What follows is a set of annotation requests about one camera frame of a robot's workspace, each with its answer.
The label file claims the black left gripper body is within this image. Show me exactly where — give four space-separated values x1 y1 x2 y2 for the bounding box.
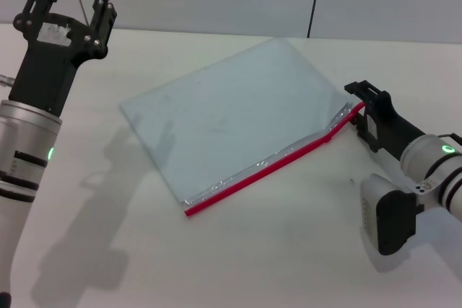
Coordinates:
9 12 108 116

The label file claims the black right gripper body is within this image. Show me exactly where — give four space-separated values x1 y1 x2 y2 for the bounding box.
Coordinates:
365 90 425 161

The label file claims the clear document bag red zipper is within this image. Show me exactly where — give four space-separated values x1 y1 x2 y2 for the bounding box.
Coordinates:
119 36 367 219

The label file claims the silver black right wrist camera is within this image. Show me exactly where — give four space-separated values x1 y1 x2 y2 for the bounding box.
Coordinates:
359 173 426 257

